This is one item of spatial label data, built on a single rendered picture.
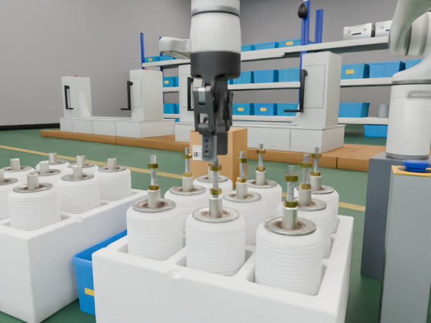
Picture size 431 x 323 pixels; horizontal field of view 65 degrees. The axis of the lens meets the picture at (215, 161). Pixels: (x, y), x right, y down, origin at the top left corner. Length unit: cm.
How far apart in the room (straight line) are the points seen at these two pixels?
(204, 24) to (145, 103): 325
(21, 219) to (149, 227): 31
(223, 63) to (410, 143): 54
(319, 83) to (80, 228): 211
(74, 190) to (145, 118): 293
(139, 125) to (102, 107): 416
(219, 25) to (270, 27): 962
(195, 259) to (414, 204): 37
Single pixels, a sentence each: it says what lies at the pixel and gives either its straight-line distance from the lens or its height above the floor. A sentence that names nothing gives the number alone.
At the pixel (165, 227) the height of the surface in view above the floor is 23.
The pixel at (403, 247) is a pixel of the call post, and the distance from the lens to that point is 67.
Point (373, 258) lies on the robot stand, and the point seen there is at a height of 5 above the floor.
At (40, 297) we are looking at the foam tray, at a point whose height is 5.
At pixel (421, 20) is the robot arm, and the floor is 61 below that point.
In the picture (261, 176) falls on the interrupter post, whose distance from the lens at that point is 74.
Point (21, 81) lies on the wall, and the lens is 699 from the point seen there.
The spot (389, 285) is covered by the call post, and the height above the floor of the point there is 11.
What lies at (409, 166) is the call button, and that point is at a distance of 65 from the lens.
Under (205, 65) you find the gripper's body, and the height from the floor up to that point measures 48.
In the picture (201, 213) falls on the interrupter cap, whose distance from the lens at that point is 55.
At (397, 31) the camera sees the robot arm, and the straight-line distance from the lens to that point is 86.
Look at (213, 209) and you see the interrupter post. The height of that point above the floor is 26.
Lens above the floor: 42
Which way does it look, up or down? 9 degrees down
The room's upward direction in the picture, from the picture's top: straight up
